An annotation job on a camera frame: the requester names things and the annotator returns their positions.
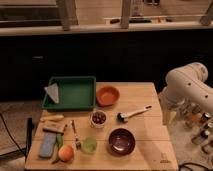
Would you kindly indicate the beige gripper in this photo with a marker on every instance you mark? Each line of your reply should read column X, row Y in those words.
column 167, row 108

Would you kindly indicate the purple bowl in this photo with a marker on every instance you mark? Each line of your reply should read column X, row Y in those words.
column 121, row 142

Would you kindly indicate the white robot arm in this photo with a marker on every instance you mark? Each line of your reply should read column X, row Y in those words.
column 186, row 83

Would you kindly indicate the orange bowl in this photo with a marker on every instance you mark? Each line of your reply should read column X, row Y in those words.
column 107, row 96

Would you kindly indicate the wooden scrub brush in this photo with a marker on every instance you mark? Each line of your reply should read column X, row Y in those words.
column 54, row 127

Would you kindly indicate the spice bottle dark lid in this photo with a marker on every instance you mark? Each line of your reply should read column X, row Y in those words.
column 201, row 137

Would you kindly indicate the white cup with grapes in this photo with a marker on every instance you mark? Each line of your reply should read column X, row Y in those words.
column 98, row 119

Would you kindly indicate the green plastic cup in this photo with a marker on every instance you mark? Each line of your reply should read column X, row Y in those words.
column 89, row 145

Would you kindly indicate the green plastic tray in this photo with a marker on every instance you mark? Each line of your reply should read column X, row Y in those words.
column 76, row 93

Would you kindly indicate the silver fork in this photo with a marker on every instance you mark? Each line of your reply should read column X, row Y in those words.
column 77, row 140

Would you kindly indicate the yellow banana toy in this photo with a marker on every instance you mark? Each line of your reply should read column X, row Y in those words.
column 51, row 118

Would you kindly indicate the peach fruit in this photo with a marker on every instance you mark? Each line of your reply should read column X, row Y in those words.
column 66, row 153

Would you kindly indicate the green pea pod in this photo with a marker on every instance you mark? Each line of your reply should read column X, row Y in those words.
column 59, row 144

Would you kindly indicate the white triangular cloth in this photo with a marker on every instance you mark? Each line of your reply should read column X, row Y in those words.
column 53, row 92

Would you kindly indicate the blue sponge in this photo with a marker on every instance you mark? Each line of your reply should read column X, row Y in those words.
column 47, row 145

